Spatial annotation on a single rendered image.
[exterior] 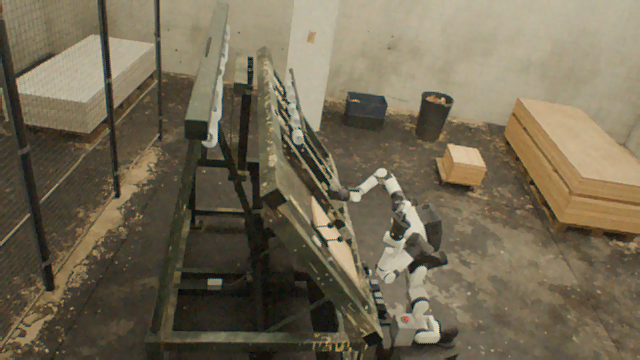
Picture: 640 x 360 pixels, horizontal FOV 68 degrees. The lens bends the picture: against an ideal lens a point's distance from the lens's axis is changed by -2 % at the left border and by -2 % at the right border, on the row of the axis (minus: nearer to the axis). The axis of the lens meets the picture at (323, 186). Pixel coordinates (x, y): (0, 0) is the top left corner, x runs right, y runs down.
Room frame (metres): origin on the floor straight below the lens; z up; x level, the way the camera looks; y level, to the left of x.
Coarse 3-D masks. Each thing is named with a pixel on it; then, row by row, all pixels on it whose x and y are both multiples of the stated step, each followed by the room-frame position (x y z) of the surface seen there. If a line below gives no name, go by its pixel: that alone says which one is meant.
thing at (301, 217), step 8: (288, 200) 2.16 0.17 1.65; (296, 208) 2.17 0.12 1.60; (296, 216) 2.17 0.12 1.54; (304, 216) 2.20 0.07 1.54; (304, 224) 2.18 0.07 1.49; (312, 232) 2.20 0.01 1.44; (320, 240) 2.21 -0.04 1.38; (320, 248) 2.21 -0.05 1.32; (328, 248) 2.23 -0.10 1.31; (328, 256) 2.22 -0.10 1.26; (336, 256) 2.28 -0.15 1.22; (344, 272) 2.25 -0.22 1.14; (344, 280) 2.25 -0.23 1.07; (352, 280) 2.27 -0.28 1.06; (352, 288) 2.27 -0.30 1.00; (360, 288) 2.32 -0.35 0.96; (360, 296) 2.28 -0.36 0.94
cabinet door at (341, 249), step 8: (312, 200) 2.67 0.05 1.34; (312, 208) 2.58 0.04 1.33; (320, 208) 2.71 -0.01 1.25; (320, 216) 2.60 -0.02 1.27; (320, 224) 2.47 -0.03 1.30; (328, 232) 2.54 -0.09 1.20; (336, 232) 2.72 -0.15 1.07; (336, 240) 2.60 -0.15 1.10; (336, 248) 2.48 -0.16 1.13; (344, 248) 2.66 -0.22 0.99; (344, 256) 2.53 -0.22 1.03; (344, 264) 2.41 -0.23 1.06; (352, 264) 2.58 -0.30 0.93; (352, 272) 2.47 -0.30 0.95
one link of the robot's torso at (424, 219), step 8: (416, 200) 2.78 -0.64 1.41; (416, 208) 2.73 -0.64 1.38; (424, 208) 2.72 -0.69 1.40; (432, 208) 2.71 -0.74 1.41; (416, 216) 2.65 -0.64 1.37; (424, 216) 2.64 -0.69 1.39; (432, 216) 2.63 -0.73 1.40; (416, 224) 2.57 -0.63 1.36; (424, 224) 2.56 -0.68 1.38; (432, 224) 2.57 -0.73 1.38; (440, 224) 2.59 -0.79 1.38; (408, 232) 2.52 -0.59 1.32; (424, 232) 2.53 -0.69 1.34; (432, 232) 2.58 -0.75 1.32; (440, 232) 2.59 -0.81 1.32; (432, 240) 2.58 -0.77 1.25; (440, 240) 2.59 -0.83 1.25
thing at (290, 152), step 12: (288, 132) 2.78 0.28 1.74; (288, 144) 2.78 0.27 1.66; (288, 156) 2.78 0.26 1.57; (300, 156) 2.85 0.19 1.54; (300, 168) 2.80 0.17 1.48; (312, 180) 2.82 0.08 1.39; (312, 192) 2.83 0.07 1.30; (324, 192) 2.88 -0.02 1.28; (324, 204) 2.85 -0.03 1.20; (336, 216) 2.87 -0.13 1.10; (348, 228) 2.90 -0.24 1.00
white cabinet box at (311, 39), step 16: (304, 0) 6.48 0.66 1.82; (320, 0) 6.49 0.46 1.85; (336, 0) 6.50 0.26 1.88; (304, 16) 6.48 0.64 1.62; (320, 16) 6.49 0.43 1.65; (336, 16) 6.50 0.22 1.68; (304, 32) 6.48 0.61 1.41; (320, 32) 6.49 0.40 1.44; (288, 48) 6.47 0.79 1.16; (304, 48) 6.48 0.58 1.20; (320, 48) 6.49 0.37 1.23; (288, 64) 6.47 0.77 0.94; (304, 64) 6.48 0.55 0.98; (320, 64) 6.49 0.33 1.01; (304, 80) 6.48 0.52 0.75; (320, 80) 6.49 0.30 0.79; (304, 96) 6.48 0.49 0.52; (320, 96) 6.50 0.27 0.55; (304, 112) 6.48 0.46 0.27; (320, 112) 6.50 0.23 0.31
